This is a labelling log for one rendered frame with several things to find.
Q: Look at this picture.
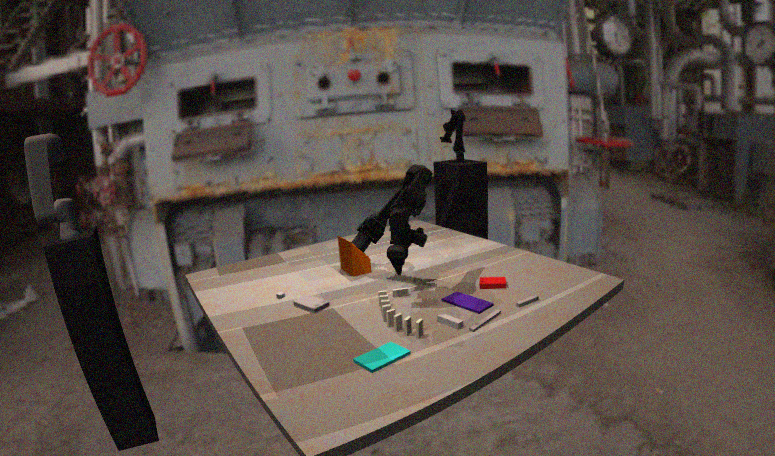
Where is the turquoise rectangular block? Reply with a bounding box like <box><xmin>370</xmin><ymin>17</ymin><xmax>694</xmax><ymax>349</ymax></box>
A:
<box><xmin>353</xmin><ymin>342</ymin><xmax>411</xmax><ymax>373</ymax></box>

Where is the purple rectangular block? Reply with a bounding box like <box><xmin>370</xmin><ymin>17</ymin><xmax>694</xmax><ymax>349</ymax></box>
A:
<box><xmin>441</xmin><ymin>291</ymin><xmax>493</xmax><ymax>314</ymax></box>

